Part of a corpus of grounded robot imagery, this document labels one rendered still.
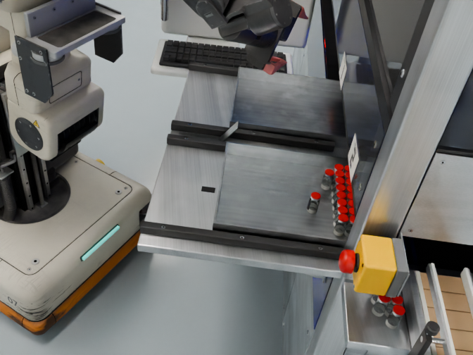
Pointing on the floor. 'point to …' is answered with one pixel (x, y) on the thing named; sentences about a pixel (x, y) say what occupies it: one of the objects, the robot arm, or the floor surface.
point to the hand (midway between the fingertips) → (293, 39)
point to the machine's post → (407, 146)
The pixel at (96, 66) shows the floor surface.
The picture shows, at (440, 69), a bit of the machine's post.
